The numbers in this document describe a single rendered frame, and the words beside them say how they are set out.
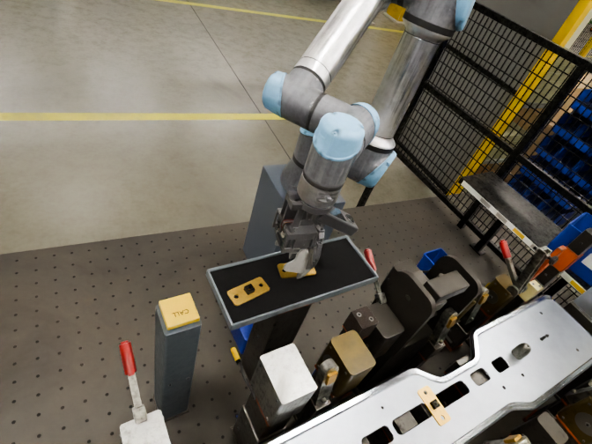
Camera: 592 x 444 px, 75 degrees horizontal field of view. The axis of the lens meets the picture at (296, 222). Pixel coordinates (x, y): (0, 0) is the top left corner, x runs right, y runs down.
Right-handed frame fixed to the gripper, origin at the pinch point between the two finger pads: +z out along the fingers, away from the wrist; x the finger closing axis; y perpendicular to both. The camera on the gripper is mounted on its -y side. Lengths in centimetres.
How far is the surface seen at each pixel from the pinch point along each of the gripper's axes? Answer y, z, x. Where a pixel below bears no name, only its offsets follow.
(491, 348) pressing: -55, 18, 21
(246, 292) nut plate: 12.6, 1.5, 4.7
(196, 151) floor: -14, 118, -204
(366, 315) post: -15.7, 8.0, 10.5
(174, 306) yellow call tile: 26.4, 2.0, 5.6
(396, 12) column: -441, 105, -641
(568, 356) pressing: -79, 18, 27
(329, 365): -2.0, 7.3, 20.2
